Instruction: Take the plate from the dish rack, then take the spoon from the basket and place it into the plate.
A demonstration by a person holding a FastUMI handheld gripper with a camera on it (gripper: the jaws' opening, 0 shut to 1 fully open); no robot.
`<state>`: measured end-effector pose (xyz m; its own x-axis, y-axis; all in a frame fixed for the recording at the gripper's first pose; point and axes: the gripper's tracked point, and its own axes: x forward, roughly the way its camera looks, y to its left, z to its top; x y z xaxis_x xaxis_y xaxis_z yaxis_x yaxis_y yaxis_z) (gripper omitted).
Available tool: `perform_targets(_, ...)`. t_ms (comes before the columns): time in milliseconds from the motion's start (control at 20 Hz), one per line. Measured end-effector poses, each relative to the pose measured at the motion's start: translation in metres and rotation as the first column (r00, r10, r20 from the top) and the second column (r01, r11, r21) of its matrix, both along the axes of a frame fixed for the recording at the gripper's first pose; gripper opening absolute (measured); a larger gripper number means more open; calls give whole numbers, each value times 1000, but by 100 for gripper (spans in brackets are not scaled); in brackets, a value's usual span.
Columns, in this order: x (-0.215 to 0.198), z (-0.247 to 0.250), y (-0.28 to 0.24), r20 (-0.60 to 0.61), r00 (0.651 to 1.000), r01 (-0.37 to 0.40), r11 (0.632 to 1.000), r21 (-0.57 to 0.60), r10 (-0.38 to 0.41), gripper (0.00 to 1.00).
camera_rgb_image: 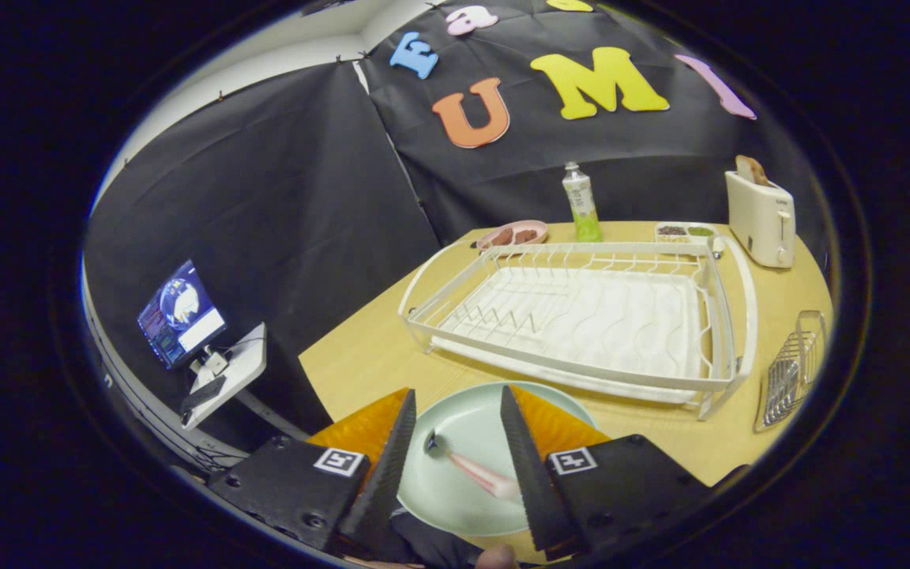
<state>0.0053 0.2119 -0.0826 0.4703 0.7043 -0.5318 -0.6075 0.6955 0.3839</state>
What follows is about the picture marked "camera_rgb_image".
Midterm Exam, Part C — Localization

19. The pink handled spoon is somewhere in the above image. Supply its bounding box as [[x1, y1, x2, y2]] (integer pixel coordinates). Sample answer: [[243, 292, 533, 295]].
[[423, 429, 523, 501]]

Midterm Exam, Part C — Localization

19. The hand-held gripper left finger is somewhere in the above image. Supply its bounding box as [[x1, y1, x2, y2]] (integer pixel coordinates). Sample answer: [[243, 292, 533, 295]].
[[209, 387, 418, 554]]

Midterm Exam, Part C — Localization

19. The black keyboard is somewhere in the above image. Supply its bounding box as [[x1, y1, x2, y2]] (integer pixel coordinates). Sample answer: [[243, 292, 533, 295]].
[[182, 375, 227, 412]]

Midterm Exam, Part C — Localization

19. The green drink bottle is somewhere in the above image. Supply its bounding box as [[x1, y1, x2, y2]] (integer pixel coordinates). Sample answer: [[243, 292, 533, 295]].
[[562, 162, 604, 243]]

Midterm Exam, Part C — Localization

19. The light green plate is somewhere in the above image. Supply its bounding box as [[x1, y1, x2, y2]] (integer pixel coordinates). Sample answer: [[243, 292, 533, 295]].
[[396, 381, 598, 538]]

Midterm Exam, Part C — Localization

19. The metal wire basket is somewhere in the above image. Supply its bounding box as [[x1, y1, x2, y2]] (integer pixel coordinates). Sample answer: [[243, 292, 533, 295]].
[[754, 310, 827, 434]]

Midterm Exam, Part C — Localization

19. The white toaster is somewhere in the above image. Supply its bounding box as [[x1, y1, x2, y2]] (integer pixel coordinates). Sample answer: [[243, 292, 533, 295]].
[[724, 170, 797, 269]]

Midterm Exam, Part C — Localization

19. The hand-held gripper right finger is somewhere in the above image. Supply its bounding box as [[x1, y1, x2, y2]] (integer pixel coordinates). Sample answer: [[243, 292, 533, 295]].
[[500, 385, 748, 554]]

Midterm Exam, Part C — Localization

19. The white wire dish rack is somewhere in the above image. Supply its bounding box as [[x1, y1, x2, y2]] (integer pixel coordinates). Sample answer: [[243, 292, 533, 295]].
[[398, 235, 758, 421]]

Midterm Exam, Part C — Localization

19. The person's dark sleeve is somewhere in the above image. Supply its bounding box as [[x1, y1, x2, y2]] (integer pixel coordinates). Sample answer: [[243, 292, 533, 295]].
[[388, 510, 487, 567]]

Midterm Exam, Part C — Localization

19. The pink plate with food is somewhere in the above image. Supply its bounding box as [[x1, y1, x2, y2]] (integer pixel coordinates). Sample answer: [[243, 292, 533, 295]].
[[472, 220, 549, 252]]

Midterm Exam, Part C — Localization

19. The toasted bread slice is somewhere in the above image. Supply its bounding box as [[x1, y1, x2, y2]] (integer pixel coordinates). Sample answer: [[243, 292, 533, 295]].
[[735, 154, 772, 187]]

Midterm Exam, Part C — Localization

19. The white divided food tray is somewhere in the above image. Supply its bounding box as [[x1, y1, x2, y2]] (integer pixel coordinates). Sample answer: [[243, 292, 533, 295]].
[[654, 223, 718, 243]]

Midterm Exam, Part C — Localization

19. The computer monitor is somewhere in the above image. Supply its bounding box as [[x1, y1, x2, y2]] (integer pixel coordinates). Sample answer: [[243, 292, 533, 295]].
[[137, 259, 228, 371]]

